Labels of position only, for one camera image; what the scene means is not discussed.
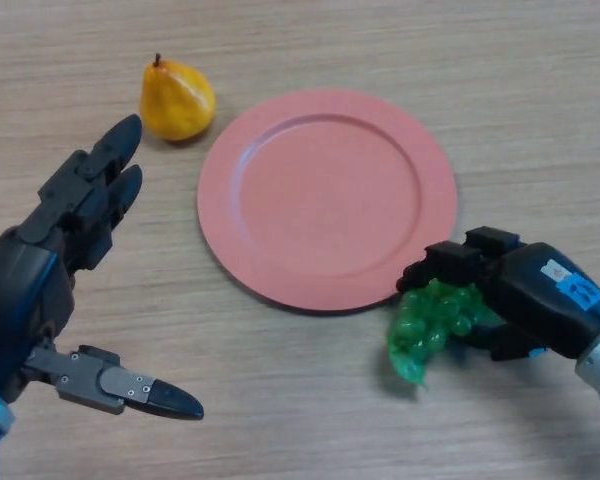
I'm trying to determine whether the yellow pear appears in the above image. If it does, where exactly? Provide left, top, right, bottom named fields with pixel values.
left=138, top=52, right=217, bottom=143

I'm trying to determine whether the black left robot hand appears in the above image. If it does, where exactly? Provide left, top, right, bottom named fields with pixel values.
left=0, top=113, right=205, bottom=421

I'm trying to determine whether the green grapes bunch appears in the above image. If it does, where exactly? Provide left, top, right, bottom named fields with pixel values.
left=385, top=278, right=501, bottom=389

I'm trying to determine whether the pink round plate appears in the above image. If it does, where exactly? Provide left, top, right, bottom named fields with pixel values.
left=196, top=88, right=459, bottom=315

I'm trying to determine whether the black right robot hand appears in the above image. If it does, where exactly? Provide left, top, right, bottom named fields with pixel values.
left=396, top=225, right=600, bottom=362

